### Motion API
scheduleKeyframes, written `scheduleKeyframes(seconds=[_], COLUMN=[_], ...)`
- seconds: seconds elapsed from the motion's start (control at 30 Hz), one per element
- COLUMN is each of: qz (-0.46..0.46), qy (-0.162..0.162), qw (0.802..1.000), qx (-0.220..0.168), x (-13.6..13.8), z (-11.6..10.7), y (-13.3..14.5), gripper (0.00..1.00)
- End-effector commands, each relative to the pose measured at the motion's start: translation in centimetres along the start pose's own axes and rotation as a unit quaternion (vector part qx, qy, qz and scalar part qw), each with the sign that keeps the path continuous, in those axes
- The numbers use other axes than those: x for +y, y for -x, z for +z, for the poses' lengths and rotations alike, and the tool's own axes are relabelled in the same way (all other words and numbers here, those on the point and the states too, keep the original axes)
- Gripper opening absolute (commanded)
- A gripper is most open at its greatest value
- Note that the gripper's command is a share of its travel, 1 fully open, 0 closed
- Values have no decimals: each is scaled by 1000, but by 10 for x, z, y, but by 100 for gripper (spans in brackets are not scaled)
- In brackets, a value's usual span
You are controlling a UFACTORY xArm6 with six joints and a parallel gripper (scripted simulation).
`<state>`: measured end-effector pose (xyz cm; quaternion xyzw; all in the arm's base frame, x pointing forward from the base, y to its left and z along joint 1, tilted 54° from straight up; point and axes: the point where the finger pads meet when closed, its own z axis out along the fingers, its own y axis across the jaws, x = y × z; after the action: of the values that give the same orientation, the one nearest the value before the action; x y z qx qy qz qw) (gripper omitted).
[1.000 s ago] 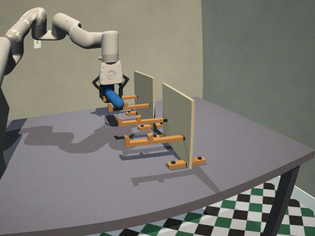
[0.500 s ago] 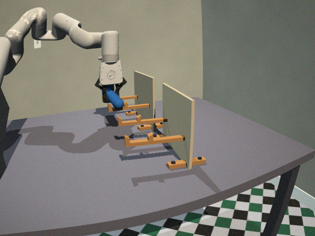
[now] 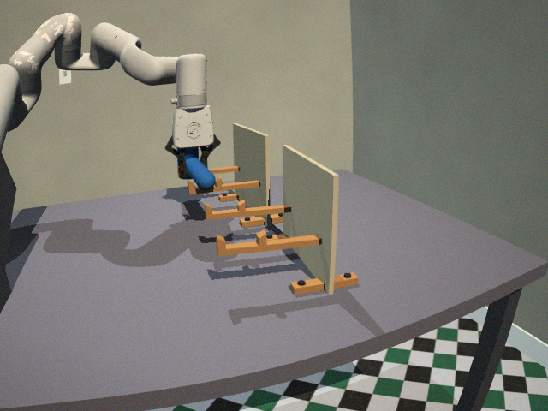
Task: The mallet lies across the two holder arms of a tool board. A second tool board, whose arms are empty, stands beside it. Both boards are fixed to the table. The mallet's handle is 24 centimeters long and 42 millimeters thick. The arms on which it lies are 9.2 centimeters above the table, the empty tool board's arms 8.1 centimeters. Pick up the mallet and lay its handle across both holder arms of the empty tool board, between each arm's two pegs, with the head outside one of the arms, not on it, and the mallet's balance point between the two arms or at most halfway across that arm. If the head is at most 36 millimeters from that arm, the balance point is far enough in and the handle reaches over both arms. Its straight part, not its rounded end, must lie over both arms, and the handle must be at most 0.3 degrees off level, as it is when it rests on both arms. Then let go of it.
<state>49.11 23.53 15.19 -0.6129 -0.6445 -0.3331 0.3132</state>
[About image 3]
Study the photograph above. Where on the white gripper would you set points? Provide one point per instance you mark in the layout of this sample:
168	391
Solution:
192	127

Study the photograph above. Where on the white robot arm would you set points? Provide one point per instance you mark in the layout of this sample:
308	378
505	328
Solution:
20	79

